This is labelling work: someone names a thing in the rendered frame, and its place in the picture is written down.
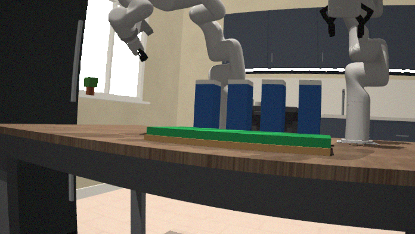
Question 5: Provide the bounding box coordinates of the grey crate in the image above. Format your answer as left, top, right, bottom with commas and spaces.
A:
252, 106, 298, 133

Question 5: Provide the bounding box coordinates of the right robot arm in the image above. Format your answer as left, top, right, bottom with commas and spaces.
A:
108, 0, 246, 129

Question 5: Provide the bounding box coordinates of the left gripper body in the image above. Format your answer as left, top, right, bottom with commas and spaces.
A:
328, 0, 363, 18

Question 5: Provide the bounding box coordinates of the tall dark blue block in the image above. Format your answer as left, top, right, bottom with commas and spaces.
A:
297, 80, 322, 134
260, 79, 286, 133
193, 79, 221, 129
226, 79, 253, 131

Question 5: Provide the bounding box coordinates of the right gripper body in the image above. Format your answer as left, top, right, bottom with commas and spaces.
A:
124, 35, 144, 56

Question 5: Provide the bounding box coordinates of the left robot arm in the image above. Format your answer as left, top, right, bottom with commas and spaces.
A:
341, 0, 389, 143

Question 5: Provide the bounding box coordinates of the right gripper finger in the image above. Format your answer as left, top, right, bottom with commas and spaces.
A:
138, 49, 148, 62

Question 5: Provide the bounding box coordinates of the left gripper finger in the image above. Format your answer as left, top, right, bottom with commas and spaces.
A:
320, 5, 336, 37
356, 3, 374, 38

